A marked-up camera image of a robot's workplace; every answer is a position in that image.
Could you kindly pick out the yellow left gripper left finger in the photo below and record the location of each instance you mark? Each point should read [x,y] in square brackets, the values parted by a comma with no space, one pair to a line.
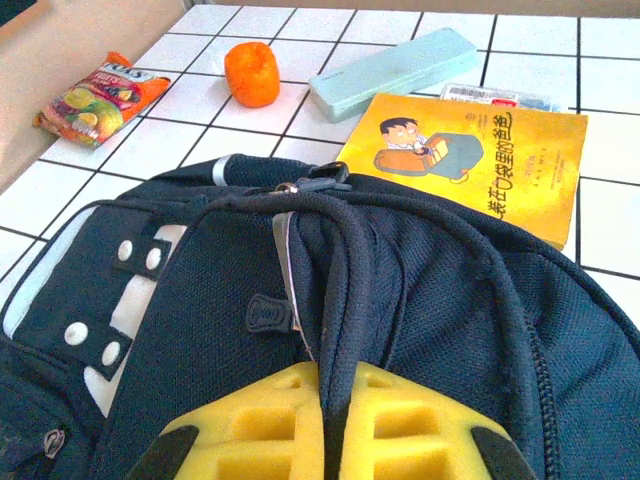
[280,400]

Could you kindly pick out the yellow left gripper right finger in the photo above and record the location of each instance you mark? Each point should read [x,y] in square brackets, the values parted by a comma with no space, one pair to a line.
[380,400]

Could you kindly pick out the navy blue backpack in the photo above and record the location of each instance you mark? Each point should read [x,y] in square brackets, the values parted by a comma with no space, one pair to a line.
[210,300]

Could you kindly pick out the yellow cartoon cover book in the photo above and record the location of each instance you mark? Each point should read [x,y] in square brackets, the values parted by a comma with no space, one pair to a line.
[525,165]

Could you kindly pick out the clear plastic barcode box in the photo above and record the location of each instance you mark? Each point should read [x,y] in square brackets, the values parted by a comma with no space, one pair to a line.
[480,92]

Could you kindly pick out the pale green pencil case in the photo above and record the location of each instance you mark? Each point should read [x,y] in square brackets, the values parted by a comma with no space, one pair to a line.
[390,70]

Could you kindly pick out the orange fruit candy bag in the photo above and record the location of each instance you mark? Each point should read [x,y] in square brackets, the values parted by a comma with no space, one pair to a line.
[97,102]

